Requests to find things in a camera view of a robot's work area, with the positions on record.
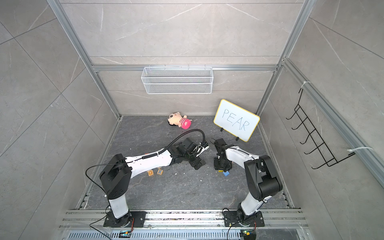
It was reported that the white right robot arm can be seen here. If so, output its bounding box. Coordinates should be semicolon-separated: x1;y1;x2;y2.
213;139;283;220

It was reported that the yellow framed PEAR whiteboard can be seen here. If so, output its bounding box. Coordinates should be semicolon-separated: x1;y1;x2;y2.
214;99;260;142

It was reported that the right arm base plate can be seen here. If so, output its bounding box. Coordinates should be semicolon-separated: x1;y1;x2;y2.
222;210;265;228

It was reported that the pink cartoon boy plush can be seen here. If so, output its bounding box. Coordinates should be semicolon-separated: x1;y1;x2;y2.
168;112;192;130

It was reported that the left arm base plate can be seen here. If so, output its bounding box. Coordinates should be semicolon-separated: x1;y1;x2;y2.
103;211;147;228

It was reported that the white wire mesh basket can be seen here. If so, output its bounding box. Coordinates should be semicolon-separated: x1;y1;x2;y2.
141;67;214;95

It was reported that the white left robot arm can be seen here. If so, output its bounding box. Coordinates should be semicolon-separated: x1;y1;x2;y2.
100;138;209;219

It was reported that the black wall hook rack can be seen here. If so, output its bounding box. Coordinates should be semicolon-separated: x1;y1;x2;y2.
286;89;356;170

